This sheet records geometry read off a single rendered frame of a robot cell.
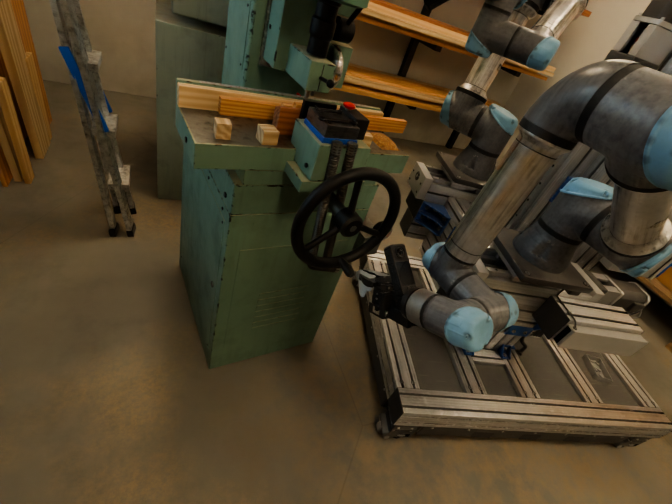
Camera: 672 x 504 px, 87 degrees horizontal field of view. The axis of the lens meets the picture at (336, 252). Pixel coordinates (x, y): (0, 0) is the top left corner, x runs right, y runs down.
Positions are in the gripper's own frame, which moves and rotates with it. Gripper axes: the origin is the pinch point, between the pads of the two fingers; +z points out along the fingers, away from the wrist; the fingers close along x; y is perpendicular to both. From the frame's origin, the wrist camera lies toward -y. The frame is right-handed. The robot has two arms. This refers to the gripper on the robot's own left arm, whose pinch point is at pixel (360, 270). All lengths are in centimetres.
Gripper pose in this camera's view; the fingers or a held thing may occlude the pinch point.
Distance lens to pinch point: 89.7
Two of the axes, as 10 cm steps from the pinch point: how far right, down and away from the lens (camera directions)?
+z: -5.3, -2.1, 8.2
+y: -0.6, 9.8, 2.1
